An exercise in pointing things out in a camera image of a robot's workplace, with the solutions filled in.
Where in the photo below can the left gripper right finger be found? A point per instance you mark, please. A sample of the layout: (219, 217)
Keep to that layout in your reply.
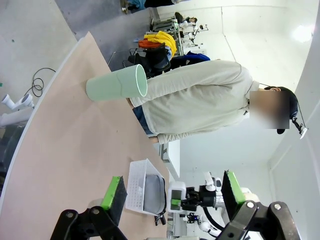
(236, 195)

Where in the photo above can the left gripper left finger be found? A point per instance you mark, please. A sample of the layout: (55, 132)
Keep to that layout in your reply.
(110, 197)

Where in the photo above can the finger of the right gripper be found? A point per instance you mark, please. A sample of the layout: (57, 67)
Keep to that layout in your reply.
(191, 193)
(188, 205)

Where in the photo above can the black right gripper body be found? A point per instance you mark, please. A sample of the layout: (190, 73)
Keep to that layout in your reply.
(206, 197)

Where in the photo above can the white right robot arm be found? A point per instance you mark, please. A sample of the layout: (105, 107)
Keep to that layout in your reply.
(208, 178)

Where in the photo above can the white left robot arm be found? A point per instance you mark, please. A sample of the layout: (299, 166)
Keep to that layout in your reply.
(15, 116)

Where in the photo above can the small white background robot arm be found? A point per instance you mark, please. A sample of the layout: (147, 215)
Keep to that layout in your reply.
(192, 33)

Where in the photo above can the white perforated plastic basket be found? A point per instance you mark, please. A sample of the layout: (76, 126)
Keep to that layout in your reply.
(136, 185)

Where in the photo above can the person's right hand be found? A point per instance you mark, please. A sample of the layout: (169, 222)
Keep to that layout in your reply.
(154, 140)

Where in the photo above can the background robot with blue light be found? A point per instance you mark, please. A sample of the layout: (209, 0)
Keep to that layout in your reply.
(207, 226)

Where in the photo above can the grey Campus pencil case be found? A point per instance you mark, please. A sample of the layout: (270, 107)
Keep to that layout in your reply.
(152, 195)

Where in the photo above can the white desk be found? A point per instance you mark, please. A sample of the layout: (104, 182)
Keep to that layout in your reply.
(173, 157)

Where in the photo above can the blue jeans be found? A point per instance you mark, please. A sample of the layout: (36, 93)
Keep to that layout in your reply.
(142, 120)

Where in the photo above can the person in beige sweatshirt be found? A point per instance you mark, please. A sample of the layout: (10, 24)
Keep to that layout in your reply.
(200, 100)

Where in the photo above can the pale green plastic cup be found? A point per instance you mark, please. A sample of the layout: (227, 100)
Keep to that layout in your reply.
(107, 87)

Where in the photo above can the black baseball cap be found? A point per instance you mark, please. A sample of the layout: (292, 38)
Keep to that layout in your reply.
(293, 100)

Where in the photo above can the blue and navy jacket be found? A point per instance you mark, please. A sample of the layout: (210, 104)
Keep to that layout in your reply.
(192, 58)

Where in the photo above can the black office chair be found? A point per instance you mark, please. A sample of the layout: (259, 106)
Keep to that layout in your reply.
(155, 60)

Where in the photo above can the orange garment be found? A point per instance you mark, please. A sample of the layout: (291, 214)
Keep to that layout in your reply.
(147, 43)

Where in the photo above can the yellow garment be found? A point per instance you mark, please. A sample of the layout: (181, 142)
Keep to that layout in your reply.
(165, 38)

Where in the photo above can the seated background person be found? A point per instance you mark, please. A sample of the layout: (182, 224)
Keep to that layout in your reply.
(186, 18)

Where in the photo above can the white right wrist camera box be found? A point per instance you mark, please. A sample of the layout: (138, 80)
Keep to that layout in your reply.
(176, 187)

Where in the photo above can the head-mounted camera on cap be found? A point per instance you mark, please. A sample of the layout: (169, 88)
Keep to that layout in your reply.
(303, 132)

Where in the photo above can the metal frame rack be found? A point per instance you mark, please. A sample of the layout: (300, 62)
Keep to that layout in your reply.
(175, 30)

